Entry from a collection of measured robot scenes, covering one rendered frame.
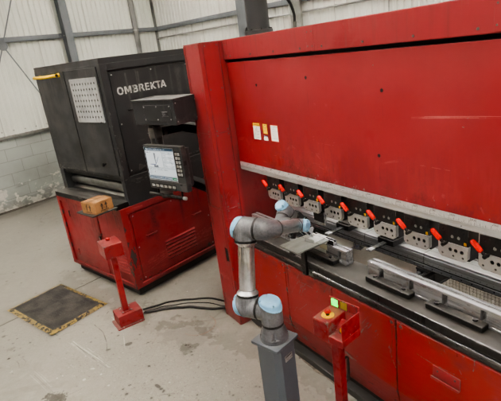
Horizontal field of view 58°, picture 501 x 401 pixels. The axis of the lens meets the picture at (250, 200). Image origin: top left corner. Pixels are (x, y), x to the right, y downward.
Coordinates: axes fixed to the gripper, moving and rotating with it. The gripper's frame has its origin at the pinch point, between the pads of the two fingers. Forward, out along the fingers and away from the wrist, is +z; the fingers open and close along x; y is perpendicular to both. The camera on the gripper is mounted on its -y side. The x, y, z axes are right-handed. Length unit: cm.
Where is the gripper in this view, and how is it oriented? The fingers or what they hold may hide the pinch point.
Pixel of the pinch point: (308, 235)
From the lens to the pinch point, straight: 292.9
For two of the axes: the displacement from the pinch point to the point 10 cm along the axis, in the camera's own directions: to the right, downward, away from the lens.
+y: 5.1, -8.3, 2.3
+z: 5.8, 5.3, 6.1
